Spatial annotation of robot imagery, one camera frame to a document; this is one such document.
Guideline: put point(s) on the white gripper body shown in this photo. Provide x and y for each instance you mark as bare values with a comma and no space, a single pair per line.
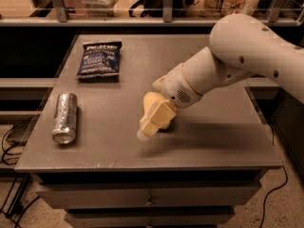
176,85

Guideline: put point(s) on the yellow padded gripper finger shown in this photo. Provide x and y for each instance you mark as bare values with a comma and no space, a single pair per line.
157,114
159,83

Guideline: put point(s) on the yellow sponge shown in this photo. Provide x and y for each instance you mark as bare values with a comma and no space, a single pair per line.
154,96

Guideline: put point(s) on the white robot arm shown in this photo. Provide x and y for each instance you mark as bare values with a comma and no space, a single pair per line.
239,47

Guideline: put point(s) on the blue chip bag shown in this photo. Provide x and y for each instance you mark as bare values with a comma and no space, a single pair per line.
100,60

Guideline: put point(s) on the grey drawer cabinet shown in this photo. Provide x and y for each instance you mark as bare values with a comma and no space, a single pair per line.
193,174

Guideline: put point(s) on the black bag on shelf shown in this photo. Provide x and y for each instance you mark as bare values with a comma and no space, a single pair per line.
156,8

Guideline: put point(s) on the silver metal can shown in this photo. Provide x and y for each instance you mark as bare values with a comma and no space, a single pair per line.
65,119

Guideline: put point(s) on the upper drawer with knob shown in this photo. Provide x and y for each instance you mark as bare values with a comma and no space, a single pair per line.
98,196

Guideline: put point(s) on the lower drawer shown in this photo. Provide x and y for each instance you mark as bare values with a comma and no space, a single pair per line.
144,218

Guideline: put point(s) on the metal shelf rail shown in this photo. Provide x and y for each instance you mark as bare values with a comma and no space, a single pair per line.
64,13

